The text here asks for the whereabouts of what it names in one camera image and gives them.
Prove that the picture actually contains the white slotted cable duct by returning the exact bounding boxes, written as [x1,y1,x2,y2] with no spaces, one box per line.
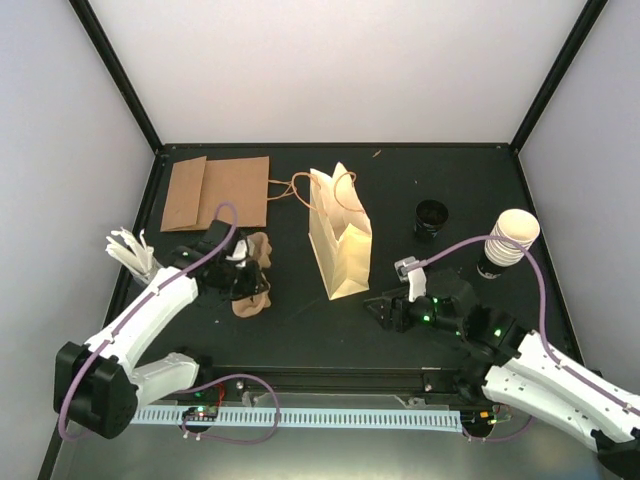
[131,405,462,433]

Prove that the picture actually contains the stack of white paper cups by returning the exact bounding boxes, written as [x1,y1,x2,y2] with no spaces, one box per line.
[477,209,541,280]

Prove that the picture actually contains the cream paper bag with handles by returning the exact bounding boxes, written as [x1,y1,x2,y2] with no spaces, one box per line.
[292,163,373,301]

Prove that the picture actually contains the white stirrers in holder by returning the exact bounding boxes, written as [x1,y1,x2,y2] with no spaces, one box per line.
[105,228,161,285]

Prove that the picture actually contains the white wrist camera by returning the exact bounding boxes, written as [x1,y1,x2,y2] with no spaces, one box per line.
[394,256,427,302]
[226,239,253,263]

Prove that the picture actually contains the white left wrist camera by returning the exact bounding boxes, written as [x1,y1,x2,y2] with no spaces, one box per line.
[226,239,253,263]

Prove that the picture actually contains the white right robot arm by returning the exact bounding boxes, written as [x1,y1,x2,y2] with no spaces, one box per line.
[363,269,639,479]

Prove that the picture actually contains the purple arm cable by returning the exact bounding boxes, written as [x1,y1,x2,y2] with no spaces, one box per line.
[419,234,640,445]
[58,201,280,445]

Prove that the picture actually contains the black coffee cup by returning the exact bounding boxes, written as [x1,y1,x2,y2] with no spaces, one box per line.
[414,199,449,242]

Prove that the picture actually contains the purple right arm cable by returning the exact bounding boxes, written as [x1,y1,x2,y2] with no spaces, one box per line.
[419,234,640,445]

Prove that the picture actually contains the flat brown paper bag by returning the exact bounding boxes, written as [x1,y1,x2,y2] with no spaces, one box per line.
[161,156,207,232]

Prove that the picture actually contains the brown cardboard cup carrier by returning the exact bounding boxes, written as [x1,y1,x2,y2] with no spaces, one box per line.
[230,232,272,318]

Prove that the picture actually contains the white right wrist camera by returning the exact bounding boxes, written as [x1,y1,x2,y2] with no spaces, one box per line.
[394,256,427,302]

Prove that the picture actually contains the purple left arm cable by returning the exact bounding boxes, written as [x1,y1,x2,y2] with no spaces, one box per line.
[58,201,280,445]

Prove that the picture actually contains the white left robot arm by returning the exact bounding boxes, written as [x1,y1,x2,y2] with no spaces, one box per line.
[53,220,272,439]

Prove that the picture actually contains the brown paper bag with handles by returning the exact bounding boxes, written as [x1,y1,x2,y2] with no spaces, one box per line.
[195,157,270,230]

